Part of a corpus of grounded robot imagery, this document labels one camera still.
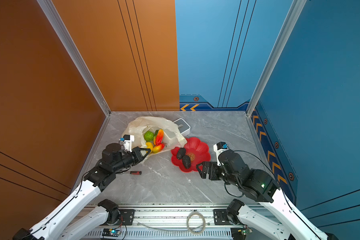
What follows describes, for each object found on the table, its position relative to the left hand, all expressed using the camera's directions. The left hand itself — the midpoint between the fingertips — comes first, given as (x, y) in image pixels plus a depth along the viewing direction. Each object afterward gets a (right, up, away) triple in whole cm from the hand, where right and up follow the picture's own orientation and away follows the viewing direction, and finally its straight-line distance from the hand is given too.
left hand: (151, 149), depth 73 cm
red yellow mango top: (0, +4, +22) cm, 22 cm away
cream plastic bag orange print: (+8, +4, +24) cm, 25 cm away
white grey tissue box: (+16, +10, +32) cm, 37 cm away
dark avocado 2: (+18, -10, +15) cm, 25 cm away
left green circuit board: (-19, -40, -2) cm, 44 cm away
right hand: (+24, -7, -9) cm, 27 cm away
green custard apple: (-8, +5, +25) cm, 27 cm away
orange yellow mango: (0, -3, +21) cm, 21 cm away
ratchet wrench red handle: (-12, -16, +13) cm, 24 cm away
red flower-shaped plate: (+25, -6, +24) cm, 35 cm away
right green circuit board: (+43, -40, -3) cm, 59 cm away
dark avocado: (+14, -5, +18) cm, 24 cm away
